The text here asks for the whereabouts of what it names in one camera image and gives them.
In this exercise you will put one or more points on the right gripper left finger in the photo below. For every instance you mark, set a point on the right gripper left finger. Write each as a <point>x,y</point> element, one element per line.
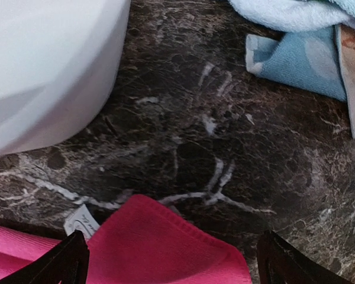
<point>65,263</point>

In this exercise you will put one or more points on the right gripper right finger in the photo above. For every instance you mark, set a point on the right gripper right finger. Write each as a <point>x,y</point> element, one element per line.
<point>280,262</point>

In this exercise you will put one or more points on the pink towel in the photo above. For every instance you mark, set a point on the pink towel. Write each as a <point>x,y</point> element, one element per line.
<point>142,242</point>

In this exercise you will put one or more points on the white plastic basin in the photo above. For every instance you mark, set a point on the white plastic basin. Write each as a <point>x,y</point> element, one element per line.
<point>58,65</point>

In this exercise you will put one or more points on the light blue towel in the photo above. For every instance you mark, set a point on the light blue towel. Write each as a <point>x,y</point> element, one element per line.
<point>307,56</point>

